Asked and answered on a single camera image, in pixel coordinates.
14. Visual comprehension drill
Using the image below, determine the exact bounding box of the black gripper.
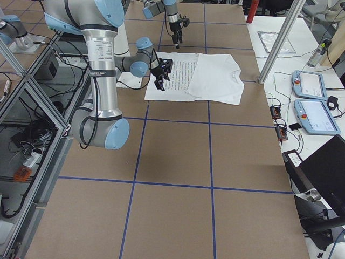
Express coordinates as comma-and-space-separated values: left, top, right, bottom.
150, 65, 169, 91
169, 21, 183, 49

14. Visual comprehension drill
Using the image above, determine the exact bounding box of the white long-sleeve printed shirt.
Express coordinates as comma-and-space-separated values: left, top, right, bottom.
144, 52, 244, 105

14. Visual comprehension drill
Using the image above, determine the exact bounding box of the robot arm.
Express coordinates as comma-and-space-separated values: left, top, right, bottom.
142, 0, 189, 49
44, 1, 169, 149

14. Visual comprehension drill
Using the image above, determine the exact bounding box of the red bottle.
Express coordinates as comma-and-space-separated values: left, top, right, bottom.
246, 0, 259, 24

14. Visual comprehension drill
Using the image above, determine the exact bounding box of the grey water bottle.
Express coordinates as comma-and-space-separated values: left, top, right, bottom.
307, 38, 332, 67

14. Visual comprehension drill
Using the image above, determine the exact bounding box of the blue teach pendant far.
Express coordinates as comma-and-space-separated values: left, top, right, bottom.
292, 70, 328, 100

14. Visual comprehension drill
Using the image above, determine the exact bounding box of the blue teach pendant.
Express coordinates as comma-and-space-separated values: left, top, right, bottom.
292, 70, 328, 100
294, 99, 341, 135

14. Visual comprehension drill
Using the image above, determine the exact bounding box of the blue teach pendant near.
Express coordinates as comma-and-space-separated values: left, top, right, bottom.
294, 99, 341, 135

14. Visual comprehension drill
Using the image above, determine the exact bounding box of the black laptop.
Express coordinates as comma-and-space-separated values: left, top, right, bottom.
282, 134, 344, 216

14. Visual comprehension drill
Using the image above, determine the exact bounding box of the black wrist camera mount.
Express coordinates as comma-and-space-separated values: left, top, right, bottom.
159, 58, 173, 74

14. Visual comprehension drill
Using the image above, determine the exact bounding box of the aluminium frame post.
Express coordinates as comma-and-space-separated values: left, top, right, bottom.
258, 0, 306, 84

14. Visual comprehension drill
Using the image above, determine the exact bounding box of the orange device under frame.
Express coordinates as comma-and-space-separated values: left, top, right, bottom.
13, 166, 32, 182

